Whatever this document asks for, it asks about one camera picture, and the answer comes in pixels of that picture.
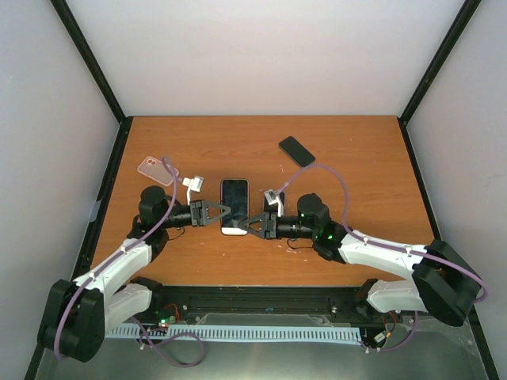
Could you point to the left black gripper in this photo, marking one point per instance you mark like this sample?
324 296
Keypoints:
203 206

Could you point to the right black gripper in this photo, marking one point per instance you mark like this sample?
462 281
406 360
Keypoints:
268 226

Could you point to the black phone case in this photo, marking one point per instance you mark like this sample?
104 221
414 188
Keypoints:
222 186

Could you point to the black smartphone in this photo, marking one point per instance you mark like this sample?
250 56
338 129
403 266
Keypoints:
234 206
297 152

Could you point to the pink translucent phone case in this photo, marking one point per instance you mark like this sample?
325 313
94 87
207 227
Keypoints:
158 171

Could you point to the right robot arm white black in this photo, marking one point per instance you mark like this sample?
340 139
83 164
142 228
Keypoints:
433 279

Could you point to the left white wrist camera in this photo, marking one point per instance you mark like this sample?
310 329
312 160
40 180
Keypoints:
193 185

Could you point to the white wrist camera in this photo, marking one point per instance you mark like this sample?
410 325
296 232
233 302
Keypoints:
193 185
275 198

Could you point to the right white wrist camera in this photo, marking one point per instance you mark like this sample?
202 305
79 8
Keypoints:
275 198

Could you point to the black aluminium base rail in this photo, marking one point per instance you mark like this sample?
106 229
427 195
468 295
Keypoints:
253 302

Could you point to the light blue slotted cable duct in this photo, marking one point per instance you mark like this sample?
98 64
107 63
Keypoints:
261 334

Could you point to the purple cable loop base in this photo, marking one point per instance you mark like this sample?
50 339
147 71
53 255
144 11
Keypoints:
168 349

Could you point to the metal base plate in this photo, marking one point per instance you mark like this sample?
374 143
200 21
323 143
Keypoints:
433 352

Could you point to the left black frame post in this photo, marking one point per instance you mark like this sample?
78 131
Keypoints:
74 31

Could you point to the black frame post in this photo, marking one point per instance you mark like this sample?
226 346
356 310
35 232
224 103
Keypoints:
452 36
74 31

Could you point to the right black frame post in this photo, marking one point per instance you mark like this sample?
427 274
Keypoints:
452 36

